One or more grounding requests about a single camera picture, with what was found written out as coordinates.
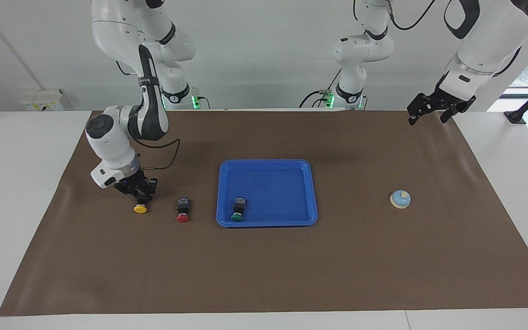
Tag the green mushroom push button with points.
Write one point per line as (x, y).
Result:
(237, 217)

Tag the brown table mat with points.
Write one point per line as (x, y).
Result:
(264, 266)

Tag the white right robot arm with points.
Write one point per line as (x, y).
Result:
(112, 151)

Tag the light blue service bell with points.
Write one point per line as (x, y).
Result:
(400, 198)

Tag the red mushroom push button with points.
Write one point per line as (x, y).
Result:
(183, 217)

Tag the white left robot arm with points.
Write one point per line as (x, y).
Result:
(479, 41)

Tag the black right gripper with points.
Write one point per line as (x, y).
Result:
(136, 184)

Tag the blue plastic tray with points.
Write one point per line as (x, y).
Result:
(282, 183)

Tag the yellow mushroom push button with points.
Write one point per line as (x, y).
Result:
(140, 209)

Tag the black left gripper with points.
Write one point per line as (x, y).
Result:
(452, 101)

